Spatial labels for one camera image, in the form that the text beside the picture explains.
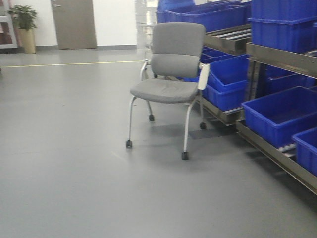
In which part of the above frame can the blue bin middle shelf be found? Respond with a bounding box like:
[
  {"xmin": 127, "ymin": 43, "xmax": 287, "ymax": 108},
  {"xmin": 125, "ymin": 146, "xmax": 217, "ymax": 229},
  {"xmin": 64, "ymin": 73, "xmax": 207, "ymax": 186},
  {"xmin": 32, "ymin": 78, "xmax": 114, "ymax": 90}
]
[{"xmin": 200, "ymin": 49, "xmax": 249, "ymax": 111}]

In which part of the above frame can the blue bin shelf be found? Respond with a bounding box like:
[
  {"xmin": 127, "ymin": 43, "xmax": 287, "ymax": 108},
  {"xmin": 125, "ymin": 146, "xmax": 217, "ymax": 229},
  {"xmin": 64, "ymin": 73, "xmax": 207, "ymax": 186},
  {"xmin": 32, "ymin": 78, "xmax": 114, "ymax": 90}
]
[
  {"xmin": 156, "ymin": 0, "xmax": 252, "ymax": 32},
  {"xmin": 200, "ymin": 49, "xmax": 249, "ymax": 111}
]

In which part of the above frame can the blue bin top shelf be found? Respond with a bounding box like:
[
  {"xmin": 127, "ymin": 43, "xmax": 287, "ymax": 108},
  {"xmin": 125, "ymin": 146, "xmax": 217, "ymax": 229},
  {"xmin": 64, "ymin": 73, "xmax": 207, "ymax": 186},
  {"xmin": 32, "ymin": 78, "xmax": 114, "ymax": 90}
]
[{"xmin": 156, "ymin": 0, "xmax": 252, "ymax": 32}]

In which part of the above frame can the grey office chair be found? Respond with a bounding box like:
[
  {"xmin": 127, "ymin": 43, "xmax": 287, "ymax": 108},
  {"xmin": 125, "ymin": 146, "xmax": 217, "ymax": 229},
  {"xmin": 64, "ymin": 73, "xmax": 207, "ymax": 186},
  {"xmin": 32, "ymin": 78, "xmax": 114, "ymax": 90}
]
[{"xmin": 129, "ymin": 22, "xmax": 210, "ymax": 160}]

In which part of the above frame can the metal flow rack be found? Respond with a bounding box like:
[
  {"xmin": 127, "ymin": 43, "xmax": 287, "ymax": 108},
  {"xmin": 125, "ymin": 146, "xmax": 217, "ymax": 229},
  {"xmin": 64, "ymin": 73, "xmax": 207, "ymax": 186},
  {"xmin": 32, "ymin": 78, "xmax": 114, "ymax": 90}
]
[{"xmin": 202, "ymin": 24, "xmax": 317, "ymax": 193}]

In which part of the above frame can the blue bin lower front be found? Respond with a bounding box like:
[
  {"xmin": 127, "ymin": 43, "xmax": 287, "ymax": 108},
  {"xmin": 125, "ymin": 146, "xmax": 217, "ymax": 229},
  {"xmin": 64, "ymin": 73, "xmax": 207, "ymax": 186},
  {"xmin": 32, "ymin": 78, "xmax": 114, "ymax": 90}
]
[{"xmin": 242, "ymin": 87, "xmax": 317, "ymax": 148}]

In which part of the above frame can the brown door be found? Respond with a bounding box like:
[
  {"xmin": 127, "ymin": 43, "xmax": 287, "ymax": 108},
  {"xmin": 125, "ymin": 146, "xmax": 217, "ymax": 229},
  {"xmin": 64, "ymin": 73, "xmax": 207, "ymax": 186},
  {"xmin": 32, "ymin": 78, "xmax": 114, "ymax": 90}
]
[{"xmin": 51, "ymin": 0, "xmax": 97, "ymax": 50}]

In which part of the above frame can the blue bin corner right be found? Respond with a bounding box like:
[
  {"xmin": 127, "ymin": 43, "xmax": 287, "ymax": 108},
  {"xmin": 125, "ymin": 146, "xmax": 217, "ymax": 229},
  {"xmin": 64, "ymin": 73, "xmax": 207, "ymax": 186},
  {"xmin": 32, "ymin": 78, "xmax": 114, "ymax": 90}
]
[{"xmin": 292, "ymin": 127, "xmax": 317, "ymax": 177}]

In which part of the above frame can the blue bin upper right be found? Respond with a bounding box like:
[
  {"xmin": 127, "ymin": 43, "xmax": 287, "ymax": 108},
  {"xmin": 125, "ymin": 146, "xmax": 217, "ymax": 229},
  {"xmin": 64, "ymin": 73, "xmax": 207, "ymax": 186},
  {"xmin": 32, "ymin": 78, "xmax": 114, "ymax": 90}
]
[{"xmin": 248, "ymin": 0, "xmax": 317, "ymax": 53}]

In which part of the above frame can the potted green plant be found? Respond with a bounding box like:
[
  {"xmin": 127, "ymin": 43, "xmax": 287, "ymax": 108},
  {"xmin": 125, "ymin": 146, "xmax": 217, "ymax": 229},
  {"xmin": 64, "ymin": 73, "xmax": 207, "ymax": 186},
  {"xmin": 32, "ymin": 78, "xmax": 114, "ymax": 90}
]
[{"xmin": 7, "ymin": 5, "xmax": 37, "ymax": 54}]

